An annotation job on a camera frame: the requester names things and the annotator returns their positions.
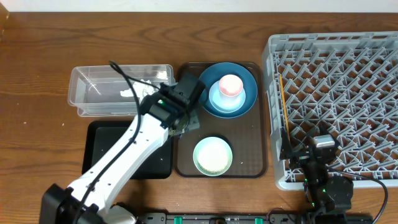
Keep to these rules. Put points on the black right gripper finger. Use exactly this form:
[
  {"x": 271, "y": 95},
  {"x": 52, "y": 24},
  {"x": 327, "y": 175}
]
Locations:
[
  {"x": 286, "y": 150},
  {"x": 315, "y": 129}
]

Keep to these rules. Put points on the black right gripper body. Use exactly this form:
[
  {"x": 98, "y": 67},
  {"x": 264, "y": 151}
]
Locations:
[{"x": 302, "y": 157}]

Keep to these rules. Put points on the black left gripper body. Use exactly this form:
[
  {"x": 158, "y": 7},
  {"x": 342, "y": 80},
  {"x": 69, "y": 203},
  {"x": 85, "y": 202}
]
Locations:
[{"x": 186, "y": 111}]

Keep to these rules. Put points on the white tissue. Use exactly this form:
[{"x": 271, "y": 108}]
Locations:
[{"x": 142, "y": 89}]

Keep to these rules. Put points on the green bowl with rice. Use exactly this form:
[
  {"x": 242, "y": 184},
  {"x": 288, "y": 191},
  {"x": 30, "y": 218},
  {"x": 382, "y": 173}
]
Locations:
[{"x": 212, "y": 156}]

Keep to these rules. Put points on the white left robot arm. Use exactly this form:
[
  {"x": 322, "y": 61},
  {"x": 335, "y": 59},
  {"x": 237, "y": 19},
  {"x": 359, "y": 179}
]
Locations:
[{"x": 89, "y": 199}]

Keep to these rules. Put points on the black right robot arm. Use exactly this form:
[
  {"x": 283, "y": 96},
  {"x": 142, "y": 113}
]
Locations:
[{"x": 329, "y": 196}]

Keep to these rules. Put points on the grey plastic dishwasher rack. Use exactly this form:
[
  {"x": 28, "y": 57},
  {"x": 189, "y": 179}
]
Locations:
[{"x": 347, "y": 80}]

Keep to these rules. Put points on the brown serving tray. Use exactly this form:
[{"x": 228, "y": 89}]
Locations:
[{"x": 246, "y": 134}]

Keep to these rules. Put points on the dark blue plate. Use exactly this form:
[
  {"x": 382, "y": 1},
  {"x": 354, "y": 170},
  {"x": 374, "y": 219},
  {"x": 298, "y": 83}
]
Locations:
[{"x": 247, "y": 72}]

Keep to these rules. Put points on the light blue bowl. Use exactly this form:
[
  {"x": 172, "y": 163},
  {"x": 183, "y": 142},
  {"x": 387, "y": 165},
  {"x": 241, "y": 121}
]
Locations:
[{"x": 224, "y": 103}]

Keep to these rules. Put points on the pink cup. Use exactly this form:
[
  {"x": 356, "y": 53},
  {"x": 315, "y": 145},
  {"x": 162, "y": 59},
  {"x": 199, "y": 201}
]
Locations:
[{"x": 230, "y": 85}]

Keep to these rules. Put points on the wooden chopstick left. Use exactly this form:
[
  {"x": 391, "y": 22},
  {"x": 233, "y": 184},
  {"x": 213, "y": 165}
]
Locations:
[{"x": 284, "y": 107}]

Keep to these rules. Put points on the clear plastic bin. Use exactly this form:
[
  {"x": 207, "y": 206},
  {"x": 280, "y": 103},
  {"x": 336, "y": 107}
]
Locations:
[{"x": 94, "y": 90}]

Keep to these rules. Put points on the black tray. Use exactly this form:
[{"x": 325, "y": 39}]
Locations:
[{"x": 102, "y": 135}]

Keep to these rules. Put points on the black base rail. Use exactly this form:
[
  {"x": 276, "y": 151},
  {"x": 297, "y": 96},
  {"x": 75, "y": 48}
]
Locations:
[{"x": 217, "y": 218}]

